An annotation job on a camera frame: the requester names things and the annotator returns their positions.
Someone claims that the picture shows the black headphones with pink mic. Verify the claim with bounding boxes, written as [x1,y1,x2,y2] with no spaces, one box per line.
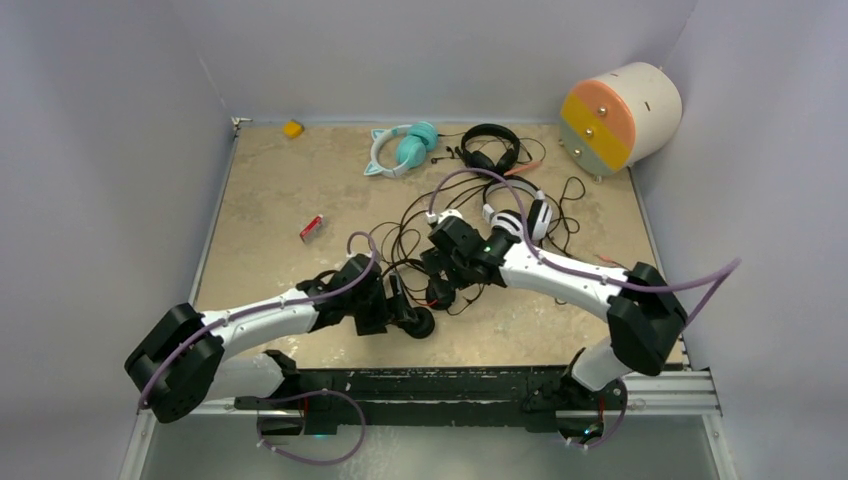
[424,122,549,175]

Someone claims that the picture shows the round drawer cabinet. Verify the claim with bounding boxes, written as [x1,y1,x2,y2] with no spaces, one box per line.
[560,62,683,177]

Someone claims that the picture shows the small red object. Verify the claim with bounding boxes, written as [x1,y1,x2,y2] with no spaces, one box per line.
[299,215,324,243]

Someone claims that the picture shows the black headphones with cable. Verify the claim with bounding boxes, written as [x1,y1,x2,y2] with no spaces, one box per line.
[379,192,485,339]

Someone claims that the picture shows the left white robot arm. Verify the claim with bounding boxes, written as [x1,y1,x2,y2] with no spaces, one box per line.
[124,254,409,423]

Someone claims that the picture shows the white and black headphones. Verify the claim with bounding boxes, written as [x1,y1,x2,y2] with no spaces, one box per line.
[482,175,553,244]

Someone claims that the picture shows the teal cat ear headphones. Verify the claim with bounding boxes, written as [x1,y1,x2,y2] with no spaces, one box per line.
[363,121,439,179]

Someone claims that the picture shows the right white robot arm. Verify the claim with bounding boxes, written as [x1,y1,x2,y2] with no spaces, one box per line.
[427,210,687,407]

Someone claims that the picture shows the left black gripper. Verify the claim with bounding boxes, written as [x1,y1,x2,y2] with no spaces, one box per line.
[346,271,414,333]

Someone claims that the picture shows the yellow block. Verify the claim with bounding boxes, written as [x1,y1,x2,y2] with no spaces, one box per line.
[281,120,305,139]

